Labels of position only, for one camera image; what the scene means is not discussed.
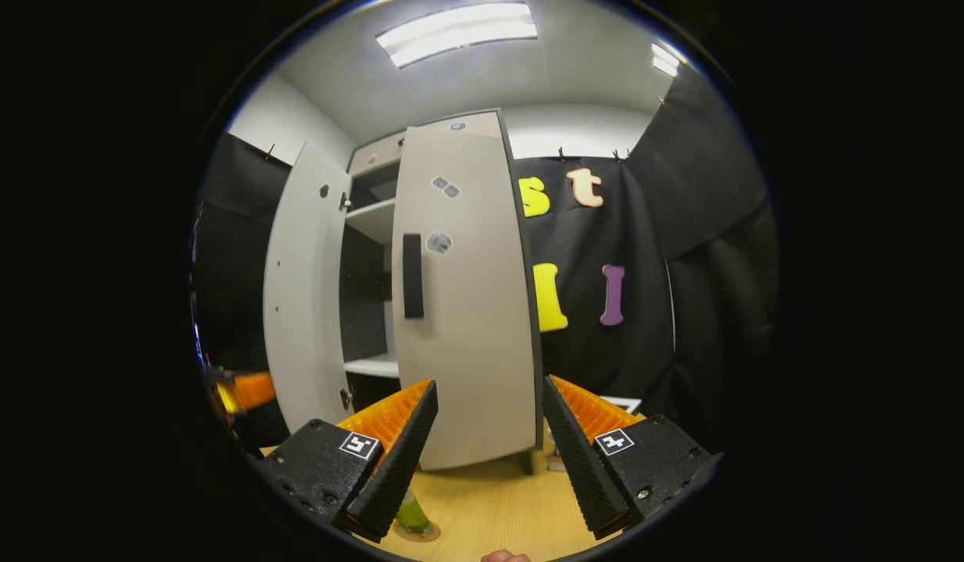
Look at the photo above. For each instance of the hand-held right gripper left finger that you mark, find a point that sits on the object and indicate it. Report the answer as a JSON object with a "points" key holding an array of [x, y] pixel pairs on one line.
{"points": [[394, 468]]}

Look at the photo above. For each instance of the small ceiling light panel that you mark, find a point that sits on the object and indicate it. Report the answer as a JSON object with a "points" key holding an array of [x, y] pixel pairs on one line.
{"points": [[665, 59]]}

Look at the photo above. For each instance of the green label plastic bottle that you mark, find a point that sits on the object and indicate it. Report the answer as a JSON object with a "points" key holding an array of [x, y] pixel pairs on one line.
{"points": [[411, 513]]}

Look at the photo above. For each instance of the large ceiling light panel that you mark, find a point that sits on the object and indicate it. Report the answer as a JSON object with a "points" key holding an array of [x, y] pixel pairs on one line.
{"points": [[457, 33]]}

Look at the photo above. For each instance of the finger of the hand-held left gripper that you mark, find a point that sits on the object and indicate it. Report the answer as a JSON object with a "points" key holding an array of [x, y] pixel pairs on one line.
{"points": [[254, 390]]}

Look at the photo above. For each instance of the white cabinet drawer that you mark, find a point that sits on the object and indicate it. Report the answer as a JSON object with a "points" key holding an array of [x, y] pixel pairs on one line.
{"points": [[376, 152]]}

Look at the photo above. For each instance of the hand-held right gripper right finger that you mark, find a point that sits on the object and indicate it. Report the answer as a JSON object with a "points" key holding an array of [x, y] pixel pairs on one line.
{"points": [[579, 460]]}

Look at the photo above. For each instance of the white cabinet door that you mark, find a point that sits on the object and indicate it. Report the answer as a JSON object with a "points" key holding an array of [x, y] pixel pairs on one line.
{"points": [[306, 297], [474, 351]]}

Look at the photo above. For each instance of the white and grey cabinet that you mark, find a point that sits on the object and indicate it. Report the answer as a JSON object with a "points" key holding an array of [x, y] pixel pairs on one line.
{"points": [[372, 218]]}

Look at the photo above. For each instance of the white book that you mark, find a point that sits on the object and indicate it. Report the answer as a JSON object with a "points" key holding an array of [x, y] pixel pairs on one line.
{"points": [[624, 404]]}

